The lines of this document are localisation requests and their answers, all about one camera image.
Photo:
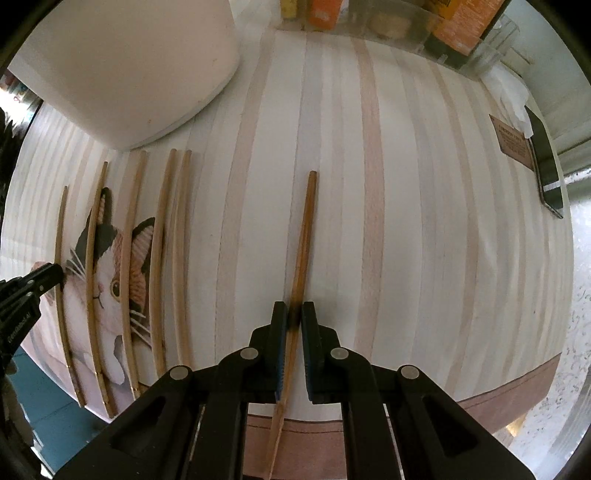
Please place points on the white cylindrical utensil holder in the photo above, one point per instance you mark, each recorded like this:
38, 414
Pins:
129, 72

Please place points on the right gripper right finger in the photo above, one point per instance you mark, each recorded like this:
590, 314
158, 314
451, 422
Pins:
387, 432

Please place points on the black smartphone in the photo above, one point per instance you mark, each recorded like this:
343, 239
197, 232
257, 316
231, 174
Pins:
545, 166

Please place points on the brown card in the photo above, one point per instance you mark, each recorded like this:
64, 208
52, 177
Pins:
513, 143

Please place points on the orange box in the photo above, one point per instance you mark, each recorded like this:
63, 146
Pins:
325, 14

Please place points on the dark wooden chopstick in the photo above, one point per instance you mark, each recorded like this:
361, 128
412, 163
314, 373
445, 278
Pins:
293, 324

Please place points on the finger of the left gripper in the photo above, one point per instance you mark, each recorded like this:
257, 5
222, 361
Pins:
25, 292

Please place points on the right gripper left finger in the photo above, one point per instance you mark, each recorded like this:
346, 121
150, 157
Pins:
214, 403

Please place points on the striped cat placemat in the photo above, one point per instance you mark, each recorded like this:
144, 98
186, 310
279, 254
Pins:
431, 246

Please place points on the clear plastic container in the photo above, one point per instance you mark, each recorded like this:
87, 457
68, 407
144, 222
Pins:
469, 37

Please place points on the white tissue paper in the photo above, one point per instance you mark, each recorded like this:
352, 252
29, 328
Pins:
511, 95

